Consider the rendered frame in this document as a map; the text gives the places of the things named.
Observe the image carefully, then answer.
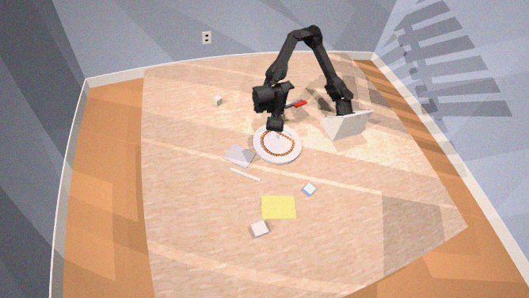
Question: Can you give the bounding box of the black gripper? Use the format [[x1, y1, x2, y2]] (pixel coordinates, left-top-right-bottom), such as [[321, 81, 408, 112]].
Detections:
[[266, 100, 287, 132]]

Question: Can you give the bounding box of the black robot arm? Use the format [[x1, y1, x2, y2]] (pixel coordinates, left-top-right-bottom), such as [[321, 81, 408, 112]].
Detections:
[[252, 25, 354, 116]]

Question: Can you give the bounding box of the yellow flat square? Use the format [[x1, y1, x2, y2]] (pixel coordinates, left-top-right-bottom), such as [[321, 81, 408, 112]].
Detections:
[[261, 195, 296, 220]]

